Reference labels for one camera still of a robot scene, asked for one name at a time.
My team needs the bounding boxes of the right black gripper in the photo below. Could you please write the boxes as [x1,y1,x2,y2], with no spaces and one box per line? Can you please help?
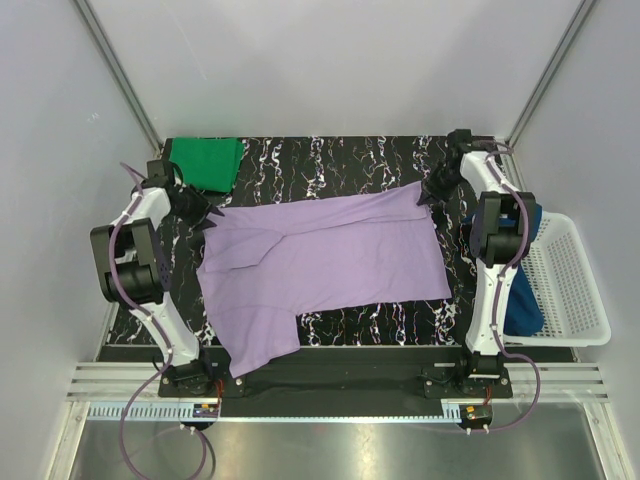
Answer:
[417,162,464,207]

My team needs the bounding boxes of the purple t shirt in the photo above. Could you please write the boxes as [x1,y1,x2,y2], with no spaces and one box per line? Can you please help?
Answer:
[197,182,451,377]

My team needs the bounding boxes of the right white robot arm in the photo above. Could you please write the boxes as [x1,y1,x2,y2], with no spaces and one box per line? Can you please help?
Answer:
[417,129,536,397]

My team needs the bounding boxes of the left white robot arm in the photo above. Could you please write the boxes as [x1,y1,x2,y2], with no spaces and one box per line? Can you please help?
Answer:
[90,159,223,396]

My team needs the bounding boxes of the folded green t shirt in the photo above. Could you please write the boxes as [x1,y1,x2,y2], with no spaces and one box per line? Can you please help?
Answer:
[169,137,245,194]

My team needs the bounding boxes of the dark blue t shirt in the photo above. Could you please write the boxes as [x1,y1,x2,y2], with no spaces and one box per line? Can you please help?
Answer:
[459,204,544,337]

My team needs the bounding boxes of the white plastic basket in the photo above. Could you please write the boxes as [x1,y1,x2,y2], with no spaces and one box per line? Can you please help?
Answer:
[504,211,611,348]

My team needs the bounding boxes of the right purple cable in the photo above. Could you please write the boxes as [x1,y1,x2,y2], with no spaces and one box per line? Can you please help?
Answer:
[462,138,542,435]

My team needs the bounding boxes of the purple cable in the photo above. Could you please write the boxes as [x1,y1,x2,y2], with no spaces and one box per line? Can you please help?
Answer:
[118,160,217,480]
[462,138,542,435]

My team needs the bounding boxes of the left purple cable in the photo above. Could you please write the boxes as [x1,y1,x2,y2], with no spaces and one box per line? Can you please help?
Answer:
[118,160,217,480]

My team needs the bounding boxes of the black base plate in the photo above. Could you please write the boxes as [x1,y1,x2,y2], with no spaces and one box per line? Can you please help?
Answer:
[159,346,512,421]

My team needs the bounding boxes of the aluminium rail frame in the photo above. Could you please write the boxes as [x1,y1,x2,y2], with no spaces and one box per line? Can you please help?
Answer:
[47,345,639,479]

